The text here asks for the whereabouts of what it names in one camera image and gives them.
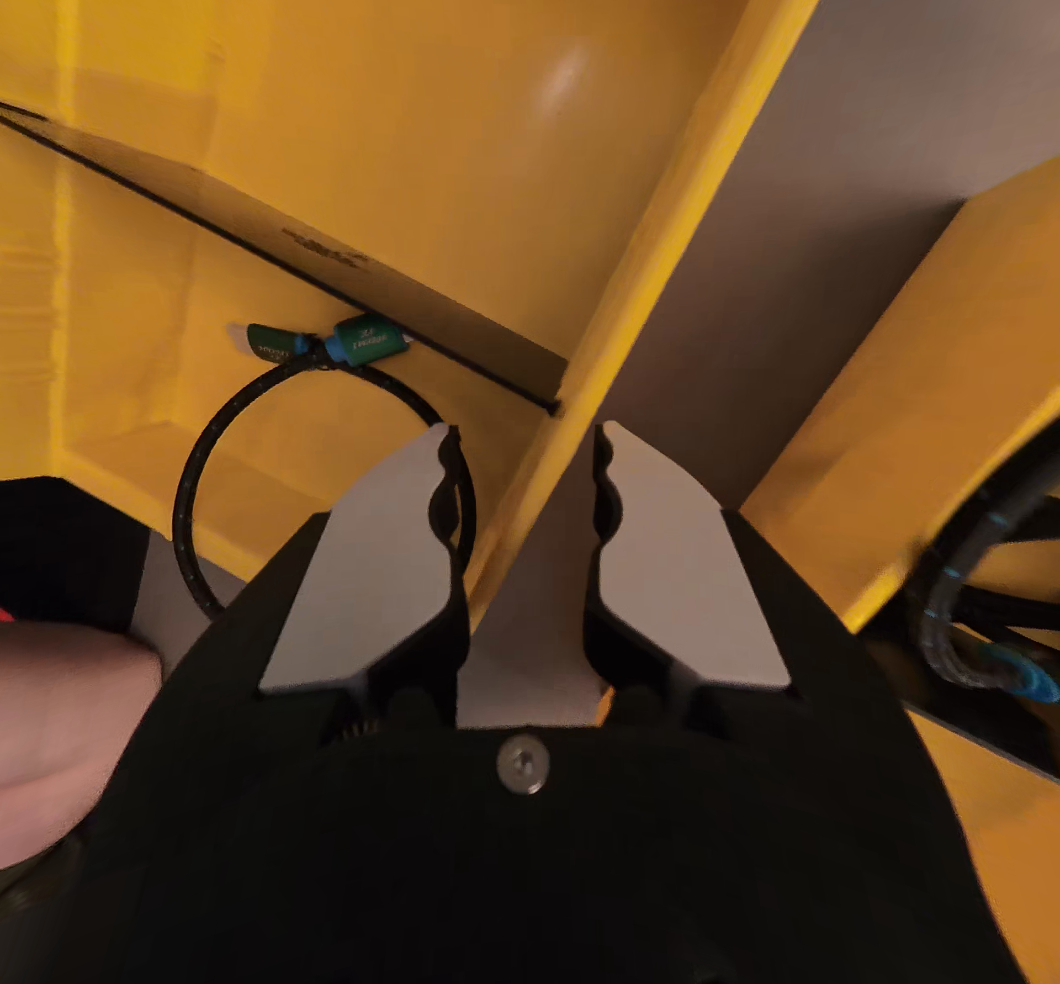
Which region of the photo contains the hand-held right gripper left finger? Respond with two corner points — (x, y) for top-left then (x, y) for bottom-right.
(257, 422), (471, 692)

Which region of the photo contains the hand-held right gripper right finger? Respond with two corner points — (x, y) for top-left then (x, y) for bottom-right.
(582, 421), (793, 691)

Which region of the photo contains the yellow plastic bin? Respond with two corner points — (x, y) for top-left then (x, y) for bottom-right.
(739, 162), (1060, 984)
(0, 0), (862, 616)

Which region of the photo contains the person's left forearm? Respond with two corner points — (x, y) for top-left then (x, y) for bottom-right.
(0, 620), (165, 874)

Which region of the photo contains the black bin divider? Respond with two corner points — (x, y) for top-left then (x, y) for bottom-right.
(0, 100), (570, 420)

